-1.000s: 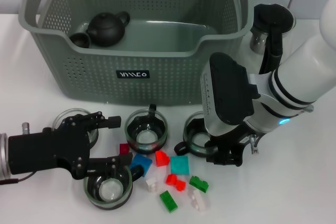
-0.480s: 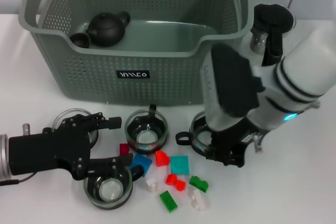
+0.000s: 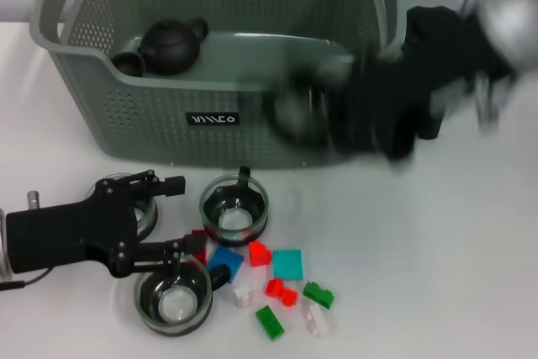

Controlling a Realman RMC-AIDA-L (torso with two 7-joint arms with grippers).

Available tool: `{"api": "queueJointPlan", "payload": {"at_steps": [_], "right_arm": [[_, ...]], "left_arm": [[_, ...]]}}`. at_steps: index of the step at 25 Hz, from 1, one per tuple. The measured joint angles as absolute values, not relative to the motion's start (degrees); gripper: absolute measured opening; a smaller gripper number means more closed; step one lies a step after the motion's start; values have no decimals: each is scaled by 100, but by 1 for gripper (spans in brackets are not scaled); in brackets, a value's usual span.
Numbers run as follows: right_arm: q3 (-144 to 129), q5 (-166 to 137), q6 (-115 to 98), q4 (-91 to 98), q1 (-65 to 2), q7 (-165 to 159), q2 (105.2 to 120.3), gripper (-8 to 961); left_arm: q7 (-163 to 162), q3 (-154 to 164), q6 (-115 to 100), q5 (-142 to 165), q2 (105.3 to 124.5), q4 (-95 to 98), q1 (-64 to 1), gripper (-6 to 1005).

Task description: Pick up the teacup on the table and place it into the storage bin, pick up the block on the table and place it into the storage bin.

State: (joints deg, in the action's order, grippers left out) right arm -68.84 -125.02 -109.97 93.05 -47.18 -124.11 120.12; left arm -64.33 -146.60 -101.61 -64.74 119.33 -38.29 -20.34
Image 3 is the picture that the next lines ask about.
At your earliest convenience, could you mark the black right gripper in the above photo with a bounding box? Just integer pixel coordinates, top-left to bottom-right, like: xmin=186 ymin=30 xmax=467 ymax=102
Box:
xmin=317 ymin=52 xmax=443 ymax=172

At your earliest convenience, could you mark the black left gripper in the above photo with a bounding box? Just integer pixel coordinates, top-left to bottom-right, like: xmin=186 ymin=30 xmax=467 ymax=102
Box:
xmin=6 ymin=168 xmax=209 ymax=279

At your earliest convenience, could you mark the glass teacup black holder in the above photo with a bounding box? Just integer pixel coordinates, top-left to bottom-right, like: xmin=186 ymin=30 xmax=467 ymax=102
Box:
xmin=199 ymin=165 xmax=270 ymax=249
xmin=134 ymin=251 xmax=230 ymax=337
xmin=90 ymin=172 xmax=159 ymax=242
xmin=263 ymin=76 xmax=338 ymax=146

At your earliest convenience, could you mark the dark red long brick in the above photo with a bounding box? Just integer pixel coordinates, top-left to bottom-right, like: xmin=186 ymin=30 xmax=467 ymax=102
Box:
xmin=192 ymin=229 xmax=209 ymax=267

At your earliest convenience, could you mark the grey perforated storage bin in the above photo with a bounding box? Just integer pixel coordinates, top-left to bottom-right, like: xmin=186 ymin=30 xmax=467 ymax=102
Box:
xmin=28 ymin=0 xmax=407 ymax=171

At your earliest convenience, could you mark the small black clay teacup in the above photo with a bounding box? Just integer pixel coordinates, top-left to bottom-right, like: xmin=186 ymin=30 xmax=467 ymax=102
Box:
xmin=109 ymin=51 xmax=147 ymax=79

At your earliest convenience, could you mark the blue square brick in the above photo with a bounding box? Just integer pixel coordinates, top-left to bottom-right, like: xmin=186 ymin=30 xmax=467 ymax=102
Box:
xmin=208 ymin=247 xmax=245 ymax=284

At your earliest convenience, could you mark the bright red sloped brick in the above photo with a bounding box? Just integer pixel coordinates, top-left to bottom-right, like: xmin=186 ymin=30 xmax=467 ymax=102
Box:
xmin=247 ymin=240 xmax=272 ymax=268

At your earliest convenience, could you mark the small clear white brick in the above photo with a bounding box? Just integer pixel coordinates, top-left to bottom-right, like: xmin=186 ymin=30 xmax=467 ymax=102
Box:
xmin=233 ymin=283 xmax=256 ymax=308

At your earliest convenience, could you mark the teal square flat brick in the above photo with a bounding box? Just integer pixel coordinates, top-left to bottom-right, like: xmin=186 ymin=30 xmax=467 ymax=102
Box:
xmin=272 ymin=248 xmax=304 ymax=280

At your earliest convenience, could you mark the bright red stepped brick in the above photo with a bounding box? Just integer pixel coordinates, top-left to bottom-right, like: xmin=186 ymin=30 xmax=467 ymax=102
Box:
xmin=264 ymin=277 xmax=298 ymax=308

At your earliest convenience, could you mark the light green brick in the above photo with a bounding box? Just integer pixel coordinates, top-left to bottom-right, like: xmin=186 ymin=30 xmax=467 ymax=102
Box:
xmin=255 ymin=304 xmax=285 ymax=341

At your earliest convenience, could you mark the dark green brick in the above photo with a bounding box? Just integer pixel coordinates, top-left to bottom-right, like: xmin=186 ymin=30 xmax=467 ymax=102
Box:
xmin=302 ymin=281 xmax=336 ymax=309

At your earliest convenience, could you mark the black clay teapot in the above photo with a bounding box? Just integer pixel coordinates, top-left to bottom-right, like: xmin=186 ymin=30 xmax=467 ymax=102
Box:
xmin=137 ymin=18 xmax=209 ymax=77

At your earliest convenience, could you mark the large clear white brick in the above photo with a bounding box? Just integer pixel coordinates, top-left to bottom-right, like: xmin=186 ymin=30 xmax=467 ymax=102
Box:
xmin=300 ymin=302 xmax=337 ymax=340

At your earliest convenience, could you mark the glass pitcher black handle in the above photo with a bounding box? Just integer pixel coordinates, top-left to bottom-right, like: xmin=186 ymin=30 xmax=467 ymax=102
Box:
xmin=377 ymin=4 xmax=476 ymax=142

